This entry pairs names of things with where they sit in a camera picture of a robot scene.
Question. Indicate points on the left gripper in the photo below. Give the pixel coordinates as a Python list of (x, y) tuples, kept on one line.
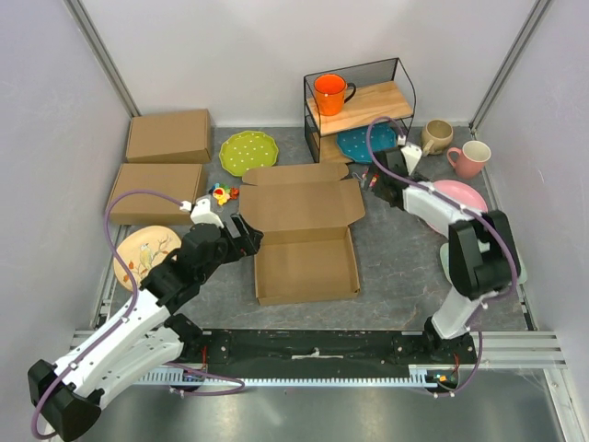
[(246, 244)]

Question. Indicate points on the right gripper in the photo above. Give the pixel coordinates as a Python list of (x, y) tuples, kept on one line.
[(372, 173)]

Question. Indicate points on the large cardboard box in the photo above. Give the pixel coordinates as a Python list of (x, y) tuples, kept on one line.
[(305, 213)]

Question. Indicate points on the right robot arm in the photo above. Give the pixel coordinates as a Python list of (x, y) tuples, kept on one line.
[(482, 259)]

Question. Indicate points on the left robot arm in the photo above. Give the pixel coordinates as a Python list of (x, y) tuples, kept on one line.
[(148, 331)]

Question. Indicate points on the closed cardboard box rear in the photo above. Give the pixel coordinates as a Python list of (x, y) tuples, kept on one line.
[(178, 137)]

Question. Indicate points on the blue dotted plate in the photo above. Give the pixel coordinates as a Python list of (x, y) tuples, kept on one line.
[(352, 143)]

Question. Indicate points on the beige ceramic mug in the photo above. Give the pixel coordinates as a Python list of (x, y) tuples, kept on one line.
[(436, 137)]

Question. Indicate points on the pink round plate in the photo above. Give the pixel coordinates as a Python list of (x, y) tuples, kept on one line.
[(461, 193)]

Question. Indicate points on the pink mug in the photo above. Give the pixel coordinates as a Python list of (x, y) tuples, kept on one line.
[(470, 159)]

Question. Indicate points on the green dotted plate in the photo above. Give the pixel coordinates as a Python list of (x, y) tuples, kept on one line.
[(248, 150)]

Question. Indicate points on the beige bird plate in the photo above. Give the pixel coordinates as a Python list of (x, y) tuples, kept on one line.
[(146, 248)]

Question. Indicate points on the orange mug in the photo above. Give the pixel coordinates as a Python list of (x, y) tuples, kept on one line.
[(331, 93)]

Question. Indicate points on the mint rectangular plate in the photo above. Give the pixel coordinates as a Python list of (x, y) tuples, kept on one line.
[(444, 258)]

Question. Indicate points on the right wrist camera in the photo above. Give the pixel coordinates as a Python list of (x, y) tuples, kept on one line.
[(411, 153)]

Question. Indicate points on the black wire wooden shelf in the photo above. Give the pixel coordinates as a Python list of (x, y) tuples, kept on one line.
[(373, 89)]

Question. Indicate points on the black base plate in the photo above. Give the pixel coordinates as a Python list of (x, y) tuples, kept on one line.
[(292, 355)]

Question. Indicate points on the grey cable duct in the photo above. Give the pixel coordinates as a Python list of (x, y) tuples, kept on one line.
[(179, 378)]

